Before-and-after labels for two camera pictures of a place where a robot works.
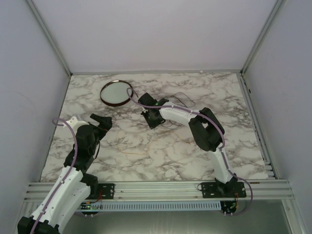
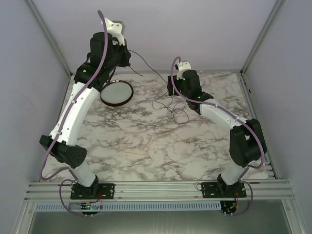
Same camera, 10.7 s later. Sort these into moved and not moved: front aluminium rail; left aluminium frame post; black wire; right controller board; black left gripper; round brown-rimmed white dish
Moved: black left gripper; black wire
Not moved: left aluminium frame post; front aluminium rail; right controller board; round brown-rimmed white dish
